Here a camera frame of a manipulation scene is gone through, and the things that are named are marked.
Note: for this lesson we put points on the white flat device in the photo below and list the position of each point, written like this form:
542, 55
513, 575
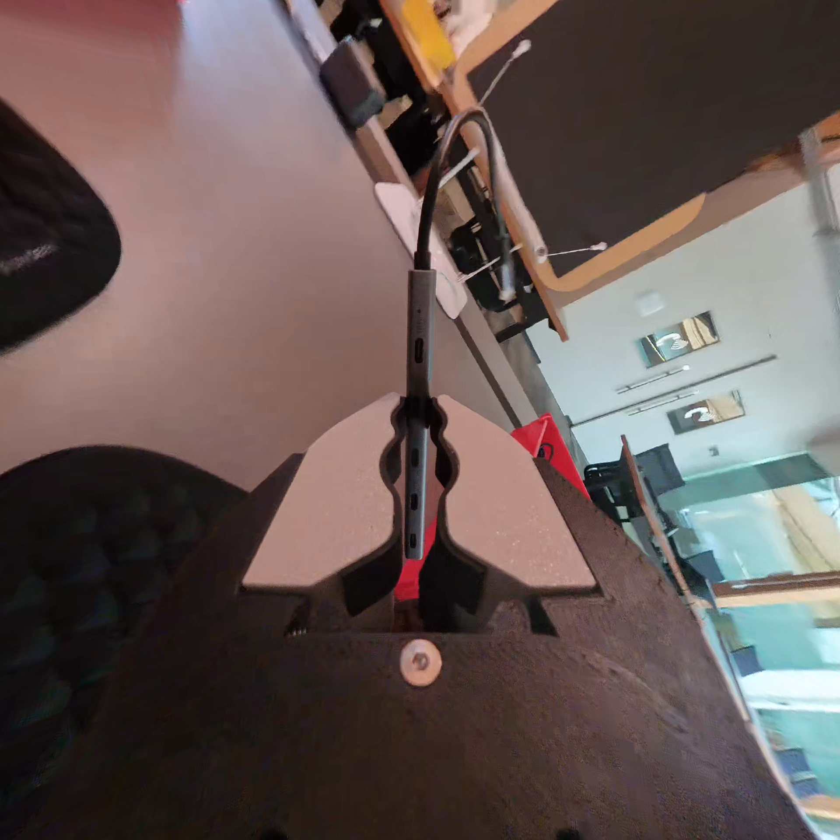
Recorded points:
426, 249

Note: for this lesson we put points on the black mat on table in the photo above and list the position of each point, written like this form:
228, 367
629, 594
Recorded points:
656, 118

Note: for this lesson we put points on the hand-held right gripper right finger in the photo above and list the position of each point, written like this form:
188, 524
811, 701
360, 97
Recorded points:
512, 518

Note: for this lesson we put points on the black honeycomb cushion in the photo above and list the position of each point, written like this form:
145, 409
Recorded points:
98, 590

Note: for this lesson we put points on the yellow packet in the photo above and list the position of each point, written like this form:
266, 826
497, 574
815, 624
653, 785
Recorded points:
426, 29

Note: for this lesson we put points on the red box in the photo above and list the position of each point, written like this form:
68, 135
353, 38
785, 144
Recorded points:
548, 453

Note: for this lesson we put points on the dark grey pouch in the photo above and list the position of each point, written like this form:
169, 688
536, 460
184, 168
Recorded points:
351, 82

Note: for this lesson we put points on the black flat pad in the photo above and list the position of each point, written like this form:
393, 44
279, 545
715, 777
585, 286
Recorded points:
46, 229

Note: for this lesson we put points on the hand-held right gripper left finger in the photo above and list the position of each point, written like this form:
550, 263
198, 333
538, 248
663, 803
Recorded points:
321, 512

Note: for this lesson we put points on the long wooden desk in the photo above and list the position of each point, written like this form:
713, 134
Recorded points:
646, 505

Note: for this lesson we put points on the framed wall picture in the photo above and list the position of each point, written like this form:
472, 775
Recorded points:
705, 412
679, 339

